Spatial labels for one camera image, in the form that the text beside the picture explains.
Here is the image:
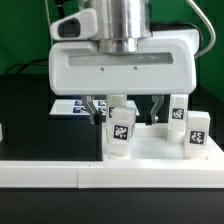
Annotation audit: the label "white U-shaped fence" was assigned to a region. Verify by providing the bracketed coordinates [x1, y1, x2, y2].
[0, 148, 224, 189]

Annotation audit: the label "white block at left edge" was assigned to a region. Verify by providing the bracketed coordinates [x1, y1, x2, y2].
[0, 123, 3, 142]

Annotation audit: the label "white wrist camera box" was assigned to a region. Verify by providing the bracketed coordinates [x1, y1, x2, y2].
[50, 8, 98, 41]

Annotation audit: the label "black cables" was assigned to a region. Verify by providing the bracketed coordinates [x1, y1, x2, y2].
[2, 0, 68, 76]

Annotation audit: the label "white square tabletop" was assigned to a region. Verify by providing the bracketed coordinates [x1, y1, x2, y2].
[102, 123, 224, 162]

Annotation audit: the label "grey camera cable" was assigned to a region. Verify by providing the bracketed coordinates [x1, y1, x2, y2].
[185, 0, 218, 60]

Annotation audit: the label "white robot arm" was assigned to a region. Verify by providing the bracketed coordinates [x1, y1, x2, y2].
[49, 0, 200, 123]

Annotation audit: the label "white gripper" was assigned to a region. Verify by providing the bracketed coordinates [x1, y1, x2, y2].
[49, 30, 199, 125]

